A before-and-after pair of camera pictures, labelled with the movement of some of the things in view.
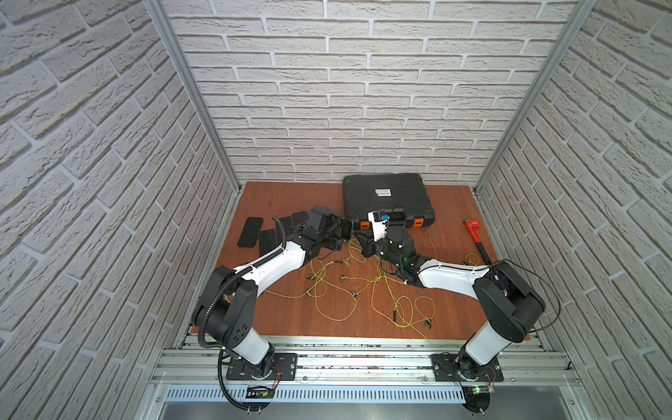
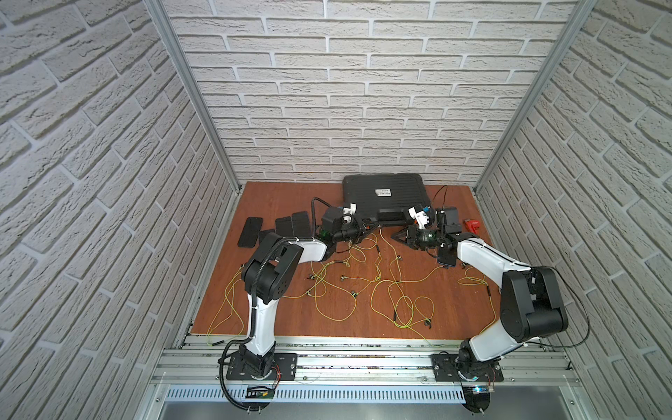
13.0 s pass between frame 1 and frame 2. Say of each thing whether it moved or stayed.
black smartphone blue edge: moved
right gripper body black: moved
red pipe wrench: stayed
